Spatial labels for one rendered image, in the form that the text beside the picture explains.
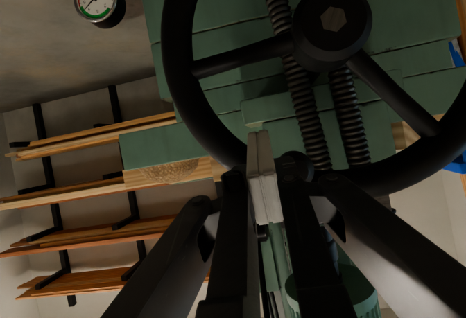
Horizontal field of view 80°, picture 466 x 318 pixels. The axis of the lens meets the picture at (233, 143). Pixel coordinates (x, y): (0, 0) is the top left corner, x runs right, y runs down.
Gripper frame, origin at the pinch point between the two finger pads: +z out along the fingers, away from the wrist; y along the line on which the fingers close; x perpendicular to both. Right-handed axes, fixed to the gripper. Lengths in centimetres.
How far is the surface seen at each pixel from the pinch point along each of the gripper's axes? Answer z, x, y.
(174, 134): 24.9, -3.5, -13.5
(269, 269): 43, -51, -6
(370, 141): 13.9, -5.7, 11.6
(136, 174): 37.5, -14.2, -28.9
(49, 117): 291, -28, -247
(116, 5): 25.2, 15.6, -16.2
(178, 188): 246, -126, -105
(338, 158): 13.5, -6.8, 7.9
